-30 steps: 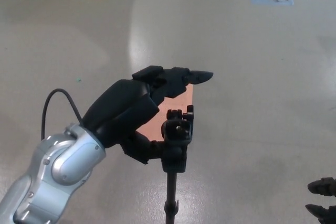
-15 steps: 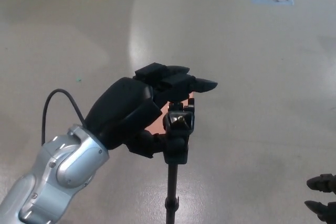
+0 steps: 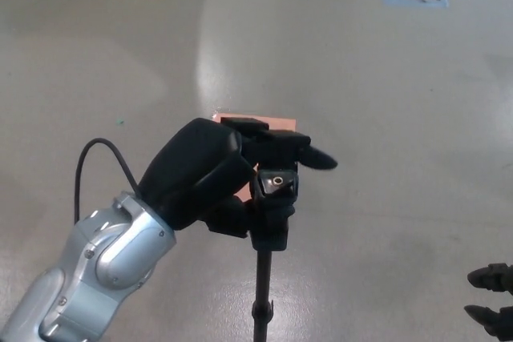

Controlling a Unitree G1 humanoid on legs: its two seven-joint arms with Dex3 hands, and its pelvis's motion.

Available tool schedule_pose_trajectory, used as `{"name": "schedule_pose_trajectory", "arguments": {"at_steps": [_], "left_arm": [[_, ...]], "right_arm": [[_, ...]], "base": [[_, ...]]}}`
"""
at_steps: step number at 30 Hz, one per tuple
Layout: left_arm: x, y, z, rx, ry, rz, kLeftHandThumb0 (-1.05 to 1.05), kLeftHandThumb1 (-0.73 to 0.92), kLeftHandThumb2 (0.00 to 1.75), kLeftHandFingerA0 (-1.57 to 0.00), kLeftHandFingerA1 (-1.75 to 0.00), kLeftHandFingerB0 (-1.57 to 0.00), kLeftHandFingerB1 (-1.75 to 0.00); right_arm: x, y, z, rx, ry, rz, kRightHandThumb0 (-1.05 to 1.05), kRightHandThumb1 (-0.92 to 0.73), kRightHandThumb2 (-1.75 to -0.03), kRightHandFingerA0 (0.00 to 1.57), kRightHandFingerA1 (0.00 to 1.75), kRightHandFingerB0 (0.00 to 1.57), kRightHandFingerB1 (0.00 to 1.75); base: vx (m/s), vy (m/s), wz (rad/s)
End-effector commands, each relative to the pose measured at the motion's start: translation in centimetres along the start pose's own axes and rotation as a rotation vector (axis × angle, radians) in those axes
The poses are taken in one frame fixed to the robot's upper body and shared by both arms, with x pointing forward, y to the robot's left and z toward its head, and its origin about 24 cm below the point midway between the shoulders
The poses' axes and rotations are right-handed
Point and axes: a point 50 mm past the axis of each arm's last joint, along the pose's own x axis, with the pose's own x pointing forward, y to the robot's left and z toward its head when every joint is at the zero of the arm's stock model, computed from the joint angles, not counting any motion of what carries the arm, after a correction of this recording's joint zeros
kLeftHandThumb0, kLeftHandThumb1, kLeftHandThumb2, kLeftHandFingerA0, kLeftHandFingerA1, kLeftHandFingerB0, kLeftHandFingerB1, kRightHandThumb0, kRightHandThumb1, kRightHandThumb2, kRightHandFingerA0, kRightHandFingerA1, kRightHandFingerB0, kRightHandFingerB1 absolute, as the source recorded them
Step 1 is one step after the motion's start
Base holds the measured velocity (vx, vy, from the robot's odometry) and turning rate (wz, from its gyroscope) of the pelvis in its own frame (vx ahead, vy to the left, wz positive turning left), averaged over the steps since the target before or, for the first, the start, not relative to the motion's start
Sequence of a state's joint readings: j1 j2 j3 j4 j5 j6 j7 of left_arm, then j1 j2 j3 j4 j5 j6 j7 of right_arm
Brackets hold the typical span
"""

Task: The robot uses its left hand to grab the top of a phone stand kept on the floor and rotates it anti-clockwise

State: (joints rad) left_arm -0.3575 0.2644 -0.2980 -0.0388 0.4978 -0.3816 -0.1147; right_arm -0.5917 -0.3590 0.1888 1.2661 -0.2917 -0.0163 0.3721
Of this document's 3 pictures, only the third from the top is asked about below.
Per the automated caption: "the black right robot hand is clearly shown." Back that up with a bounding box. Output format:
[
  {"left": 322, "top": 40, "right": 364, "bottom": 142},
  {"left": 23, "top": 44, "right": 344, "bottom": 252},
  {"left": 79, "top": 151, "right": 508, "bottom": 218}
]
[{"left": 463, "top": 262, "right": 513, "bottom": 342}]

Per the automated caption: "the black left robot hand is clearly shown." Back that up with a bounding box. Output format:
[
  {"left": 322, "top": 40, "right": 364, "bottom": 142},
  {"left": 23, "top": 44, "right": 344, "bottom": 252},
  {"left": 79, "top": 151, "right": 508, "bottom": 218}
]
[{"left": 135, "top": 116, "right": 339, "bottom": 240}]

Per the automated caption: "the black phone stand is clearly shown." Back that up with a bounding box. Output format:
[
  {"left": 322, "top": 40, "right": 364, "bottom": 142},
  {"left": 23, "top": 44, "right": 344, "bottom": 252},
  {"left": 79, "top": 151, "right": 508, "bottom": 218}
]
[{"left": 248, "top": 161, "right": 301, "bottom": 342}]

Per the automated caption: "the pink floor marking patch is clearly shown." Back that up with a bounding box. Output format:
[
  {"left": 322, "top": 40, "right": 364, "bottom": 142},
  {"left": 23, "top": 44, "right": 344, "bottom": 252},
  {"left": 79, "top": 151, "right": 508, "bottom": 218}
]
[{"left": 211, "top": 113, "right": 298, "bottom": 203}]

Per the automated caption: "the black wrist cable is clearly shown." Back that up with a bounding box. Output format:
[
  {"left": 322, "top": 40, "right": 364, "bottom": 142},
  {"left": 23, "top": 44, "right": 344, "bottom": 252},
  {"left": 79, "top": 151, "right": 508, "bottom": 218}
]
[{"left": 74, "top": 138, "right": 141, "bottom": 225}]

